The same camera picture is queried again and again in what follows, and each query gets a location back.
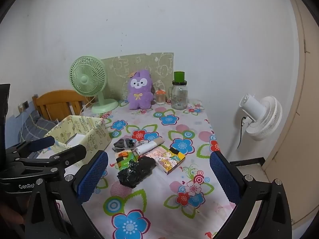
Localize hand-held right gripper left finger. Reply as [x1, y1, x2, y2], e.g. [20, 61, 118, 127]
[24, 150, 109, 239]

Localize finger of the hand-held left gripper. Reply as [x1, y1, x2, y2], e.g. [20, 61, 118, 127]
[5, 136, 56, 158]
[15, 144, 87, 177]

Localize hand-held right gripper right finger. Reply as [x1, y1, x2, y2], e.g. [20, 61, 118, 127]
[209, 151, 292, 239]

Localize yellow printed storage box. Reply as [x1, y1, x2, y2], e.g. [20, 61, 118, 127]
[43, 115, 111, 167]

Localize green tissue pack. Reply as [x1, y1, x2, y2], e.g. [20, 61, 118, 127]
[115, 149, 140, 172]

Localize black plastic bag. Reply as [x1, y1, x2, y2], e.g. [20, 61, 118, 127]
[117, 156, 157, 189]

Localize grey socks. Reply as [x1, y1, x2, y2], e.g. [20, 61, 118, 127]
[112, 137, 140, 153]

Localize pink tissue pack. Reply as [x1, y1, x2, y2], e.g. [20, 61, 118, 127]
[145, 146, 186, 175]

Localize white cloth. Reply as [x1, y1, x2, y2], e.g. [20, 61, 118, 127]
[135, 138, 165, 156]

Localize person's left hand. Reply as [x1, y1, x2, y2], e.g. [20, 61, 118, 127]
[0, 202, 27, 229]

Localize grey plaid pillow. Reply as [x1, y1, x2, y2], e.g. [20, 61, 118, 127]
[19, 110, 60, 142]

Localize black bar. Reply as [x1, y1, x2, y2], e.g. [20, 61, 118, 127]
[229, 157, 265, 167]

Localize wooden headboard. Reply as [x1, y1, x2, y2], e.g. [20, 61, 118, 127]
[32, 90, 96, 122]

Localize floral tablecloth table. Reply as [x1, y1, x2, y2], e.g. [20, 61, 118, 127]
[35, 100, 237, 239]

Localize green desk fan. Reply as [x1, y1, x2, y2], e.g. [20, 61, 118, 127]
[69, 56, 119, 115]

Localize beige door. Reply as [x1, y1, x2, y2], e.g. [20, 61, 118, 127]
[262, 0, 319, 232]

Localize purple plush toy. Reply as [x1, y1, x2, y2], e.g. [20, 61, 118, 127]
[127, 69, 155, 110]

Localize green-lidded glass jar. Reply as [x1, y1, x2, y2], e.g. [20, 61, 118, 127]
[167, 71, 188, 110]

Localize orange-lidded swab jar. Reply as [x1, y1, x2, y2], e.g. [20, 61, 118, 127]
[155, 89, 167, 105]

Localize green printed board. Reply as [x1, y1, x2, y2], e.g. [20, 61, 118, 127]
[101, 52, 174, 101]

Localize white fan cable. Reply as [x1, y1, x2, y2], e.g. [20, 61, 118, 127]
[80, 97, 97, 115]

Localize black fan cable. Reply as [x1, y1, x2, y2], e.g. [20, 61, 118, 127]
[235, 116, 247, 150]

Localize white wall fan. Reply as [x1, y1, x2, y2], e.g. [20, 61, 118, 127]
[239, 93, 283, 142]

